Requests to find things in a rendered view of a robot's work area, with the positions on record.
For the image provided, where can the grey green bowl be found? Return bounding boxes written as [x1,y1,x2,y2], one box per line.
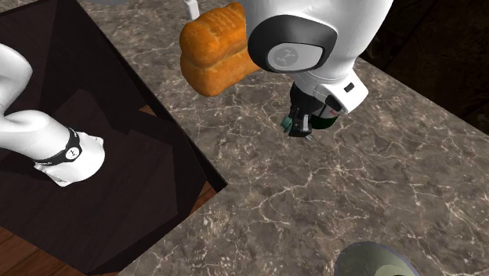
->
[333,241,422,276]

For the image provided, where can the orange bread loaf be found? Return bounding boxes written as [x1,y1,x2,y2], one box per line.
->
[179,2,262,98]

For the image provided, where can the dark green round object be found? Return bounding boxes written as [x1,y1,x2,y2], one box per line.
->
[308,113,340,131]

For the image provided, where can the small white object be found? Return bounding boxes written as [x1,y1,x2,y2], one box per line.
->
[184,0,201,21]

